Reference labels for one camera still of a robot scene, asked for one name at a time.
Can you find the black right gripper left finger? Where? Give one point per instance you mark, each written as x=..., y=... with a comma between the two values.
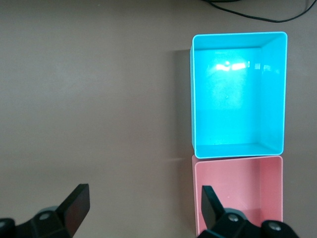
x=74, y=208

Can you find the pink plastic bin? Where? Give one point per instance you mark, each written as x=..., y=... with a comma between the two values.
x=235, y=178

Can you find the blue plastic bin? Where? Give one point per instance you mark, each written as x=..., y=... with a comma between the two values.
x=223, y=111

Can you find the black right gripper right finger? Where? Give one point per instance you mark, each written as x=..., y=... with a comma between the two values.
x=210, y=208

